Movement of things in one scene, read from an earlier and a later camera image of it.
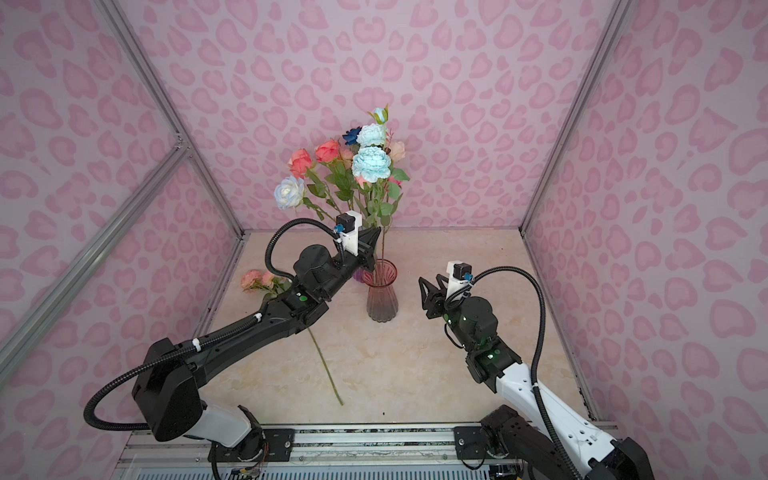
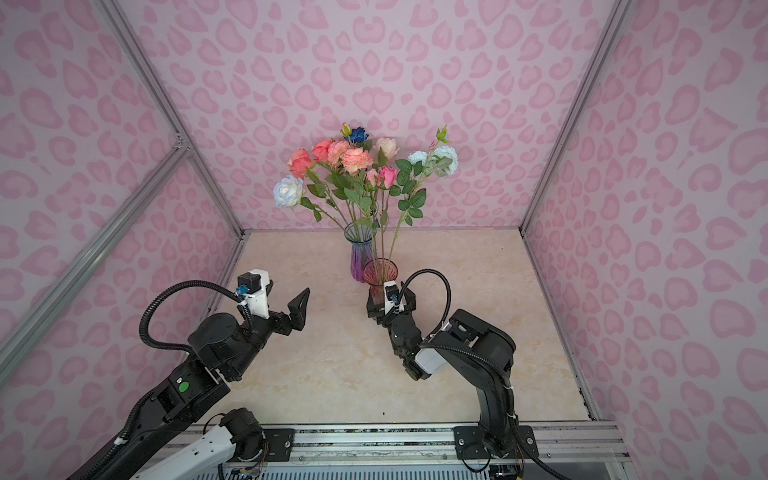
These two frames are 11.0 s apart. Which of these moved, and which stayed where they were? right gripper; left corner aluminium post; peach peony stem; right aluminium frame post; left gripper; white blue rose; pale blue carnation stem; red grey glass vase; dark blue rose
Moved: pale blue carnation stem; left gripper; right gripper; peach peony stem
Stayed: white blue rose; red grey glass vase; left corner aluminium post; right aluminium frame post; dark blue rose
